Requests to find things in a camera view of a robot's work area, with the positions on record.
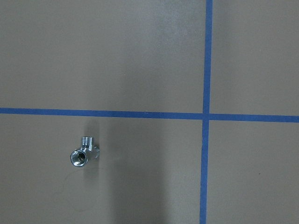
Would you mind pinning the blue tape grid lines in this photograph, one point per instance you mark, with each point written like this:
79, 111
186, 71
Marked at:
206, 116

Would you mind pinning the chrome angle pipe fitting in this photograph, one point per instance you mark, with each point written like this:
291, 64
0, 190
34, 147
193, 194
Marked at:
87, 152

